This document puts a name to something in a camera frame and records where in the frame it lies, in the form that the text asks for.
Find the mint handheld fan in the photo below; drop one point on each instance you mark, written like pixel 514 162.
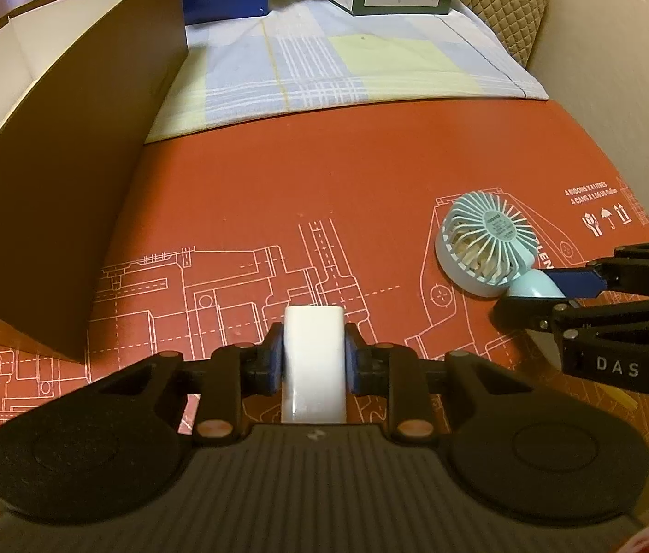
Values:
pixel 486 242

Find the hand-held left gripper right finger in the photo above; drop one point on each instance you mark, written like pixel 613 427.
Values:
pixel 350 357

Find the small white charger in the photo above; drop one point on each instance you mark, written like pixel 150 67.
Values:
pixel 313 357

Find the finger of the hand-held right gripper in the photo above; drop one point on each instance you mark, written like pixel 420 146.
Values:
pixel 572 281
pixel 532 308

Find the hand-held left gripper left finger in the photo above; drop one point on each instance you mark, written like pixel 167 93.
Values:
pixel 274 357

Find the blue green plaid cloth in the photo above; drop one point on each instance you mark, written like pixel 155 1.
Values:
pixel 359 57

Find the brown cardboard storage box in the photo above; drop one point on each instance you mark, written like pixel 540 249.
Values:
pixel 71 155

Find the beige quilted sofa cover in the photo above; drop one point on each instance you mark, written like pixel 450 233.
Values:
pixel 509 6

